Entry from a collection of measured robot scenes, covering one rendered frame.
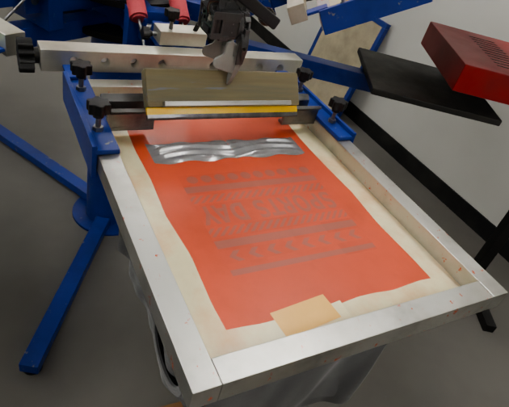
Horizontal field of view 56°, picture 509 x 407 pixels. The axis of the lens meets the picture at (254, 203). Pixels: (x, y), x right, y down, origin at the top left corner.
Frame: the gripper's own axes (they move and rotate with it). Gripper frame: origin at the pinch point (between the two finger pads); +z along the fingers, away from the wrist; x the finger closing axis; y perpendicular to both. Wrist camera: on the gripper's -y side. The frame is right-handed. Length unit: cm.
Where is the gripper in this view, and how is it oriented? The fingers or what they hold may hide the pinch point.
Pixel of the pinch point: (228, 73)
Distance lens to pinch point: 105.5
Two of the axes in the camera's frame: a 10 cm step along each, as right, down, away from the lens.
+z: -2.3, 7.7, 5.9
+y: -8.7, 1.1, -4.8
